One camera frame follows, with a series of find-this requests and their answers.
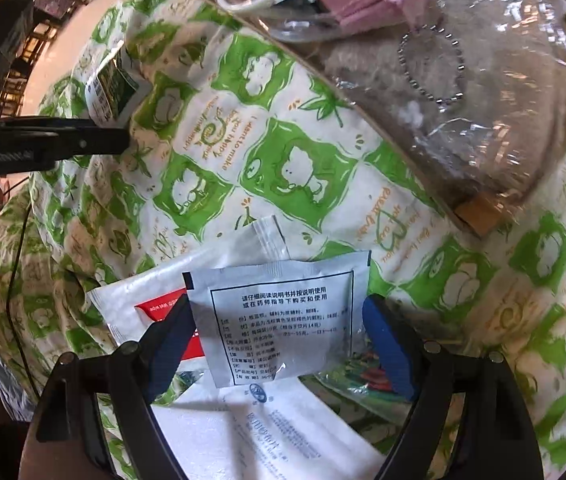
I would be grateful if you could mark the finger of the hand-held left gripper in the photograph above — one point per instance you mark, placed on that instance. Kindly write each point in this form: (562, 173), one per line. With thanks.
(93, 139)

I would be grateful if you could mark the silver sachet black print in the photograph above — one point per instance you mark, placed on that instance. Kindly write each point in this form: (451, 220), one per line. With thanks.
(278, 320)

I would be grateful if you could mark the white packet red label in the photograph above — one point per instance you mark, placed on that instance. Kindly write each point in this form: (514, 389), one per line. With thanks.
(128, 292)

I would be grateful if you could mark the dark wooden furniture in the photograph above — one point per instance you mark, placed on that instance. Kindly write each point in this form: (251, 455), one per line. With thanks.
(53, 0)

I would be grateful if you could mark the white packet blue print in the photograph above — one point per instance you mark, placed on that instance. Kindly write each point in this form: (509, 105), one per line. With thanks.
(263, 435)

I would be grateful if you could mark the small green sachet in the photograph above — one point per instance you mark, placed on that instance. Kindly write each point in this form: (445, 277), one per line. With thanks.
(108, 85)

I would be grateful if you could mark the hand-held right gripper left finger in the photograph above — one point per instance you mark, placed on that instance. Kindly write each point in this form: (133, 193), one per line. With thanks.
(168, 332)

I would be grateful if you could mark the green patterned blanket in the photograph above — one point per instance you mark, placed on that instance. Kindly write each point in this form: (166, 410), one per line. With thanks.
(273, 160)

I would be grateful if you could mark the colourful green packet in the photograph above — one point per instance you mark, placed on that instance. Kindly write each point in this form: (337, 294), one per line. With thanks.
(348, 380)

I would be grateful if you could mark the beige plush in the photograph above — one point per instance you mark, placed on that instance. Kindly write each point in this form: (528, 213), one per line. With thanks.
(463, 130)

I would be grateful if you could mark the shallow cardboard tray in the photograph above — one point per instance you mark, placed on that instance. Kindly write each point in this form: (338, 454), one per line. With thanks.
(478, 216)

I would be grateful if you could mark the pink cloth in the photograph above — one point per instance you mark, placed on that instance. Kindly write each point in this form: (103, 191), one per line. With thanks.
(358, 2)

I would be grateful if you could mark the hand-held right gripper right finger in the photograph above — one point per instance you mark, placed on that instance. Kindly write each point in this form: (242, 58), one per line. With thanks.
(388, 347)

